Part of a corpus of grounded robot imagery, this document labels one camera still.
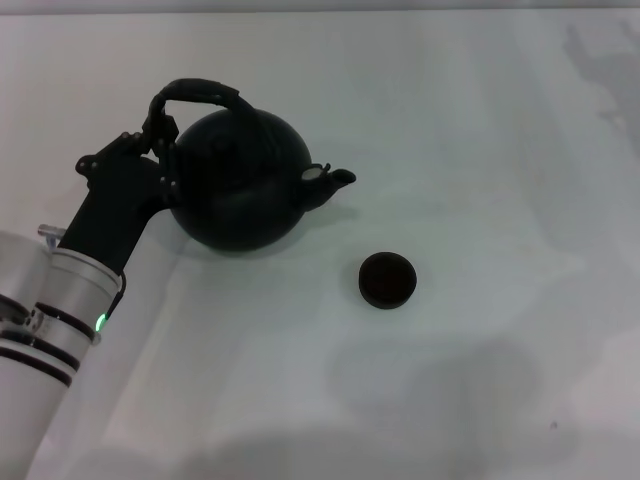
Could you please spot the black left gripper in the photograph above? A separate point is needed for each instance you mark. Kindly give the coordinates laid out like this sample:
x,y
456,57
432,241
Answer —
x,y
115,205

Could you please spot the small dark teacup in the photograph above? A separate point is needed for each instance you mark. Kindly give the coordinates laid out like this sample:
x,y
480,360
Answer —
x,y
387,280

